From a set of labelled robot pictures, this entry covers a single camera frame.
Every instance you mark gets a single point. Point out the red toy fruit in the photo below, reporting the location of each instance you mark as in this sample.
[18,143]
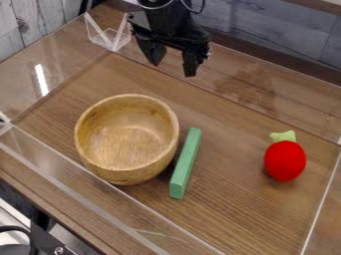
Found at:
[285,156]

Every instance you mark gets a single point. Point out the green rectangular block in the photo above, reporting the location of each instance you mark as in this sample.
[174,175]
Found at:
[184,166]

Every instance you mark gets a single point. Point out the clear acrylic front wall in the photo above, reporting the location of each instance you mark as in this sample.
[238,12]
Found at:
[113,222]

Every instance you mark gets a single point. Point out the black metal bracket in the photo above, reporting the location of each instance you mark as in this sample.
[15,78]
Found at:
[45,244]

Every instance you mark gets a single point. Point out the wooden bowl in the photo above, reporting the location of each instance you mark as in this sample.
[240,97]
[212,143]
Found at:
[126,138]

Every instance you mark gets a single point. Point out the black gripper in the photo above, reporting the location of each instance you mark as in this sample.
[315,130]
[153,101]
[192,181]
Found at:
[164,24]

